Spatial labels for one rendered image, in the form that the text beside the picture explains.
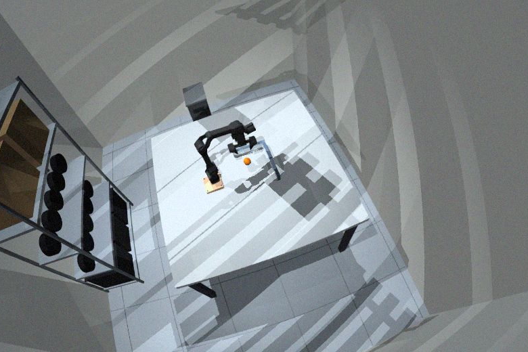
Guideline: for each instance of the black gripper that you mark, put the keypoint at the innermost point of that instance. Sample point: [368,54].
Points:
[252,141]

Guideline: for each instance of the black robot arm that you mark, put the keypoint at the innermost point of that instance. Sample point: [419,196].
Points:
[237,130]

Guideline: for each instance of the low clear corner walls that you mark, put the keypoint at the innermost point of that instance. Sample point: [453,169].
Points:
[256,147]

